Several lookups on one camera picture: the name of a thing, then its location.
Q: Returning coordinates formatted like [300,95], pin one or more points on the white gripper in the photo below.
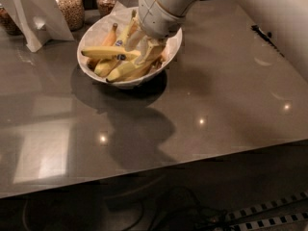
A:
[156,17]

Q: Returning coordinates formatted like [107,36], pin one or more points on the yellow banana with sticker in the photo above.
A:
[128,71]

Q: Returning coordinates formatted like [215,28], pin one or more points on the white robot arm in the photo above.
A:
[283,22]

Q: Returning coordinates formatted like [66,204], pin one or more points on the orange ripe banana left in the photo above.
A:
[109,40]

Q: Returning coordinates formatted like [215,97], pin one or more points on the white oval bowl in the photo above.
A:
[128,80]

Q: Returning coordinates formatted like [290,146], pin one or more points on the horizontal yellow banana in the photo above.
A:
[109,53]

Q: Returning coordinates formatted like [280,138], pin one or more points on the small glass jar centre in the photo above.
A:
[105,6]

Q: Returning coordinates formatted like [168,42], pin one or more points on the large glass jar of nuts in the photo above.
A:
[73,12]

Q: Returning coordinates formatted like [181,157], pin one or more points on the glass jar far left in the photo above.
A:
[7,23]

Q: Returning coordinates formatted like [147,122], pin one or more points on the black white striped strip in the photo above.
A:
[250,218]

